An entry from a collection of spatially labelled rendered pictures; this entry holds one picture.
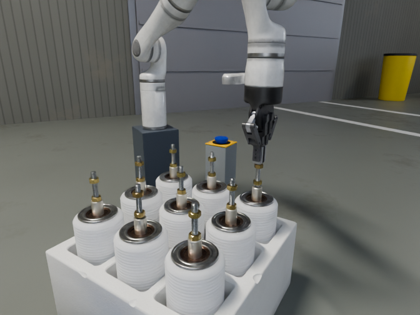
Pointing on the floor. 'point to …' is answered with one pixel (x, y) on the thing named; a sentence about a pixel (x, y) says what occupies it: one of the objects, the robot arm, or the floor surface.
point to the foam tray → (268, 252)
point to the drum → (395, 75)
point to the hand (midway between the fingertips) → (259, 154)
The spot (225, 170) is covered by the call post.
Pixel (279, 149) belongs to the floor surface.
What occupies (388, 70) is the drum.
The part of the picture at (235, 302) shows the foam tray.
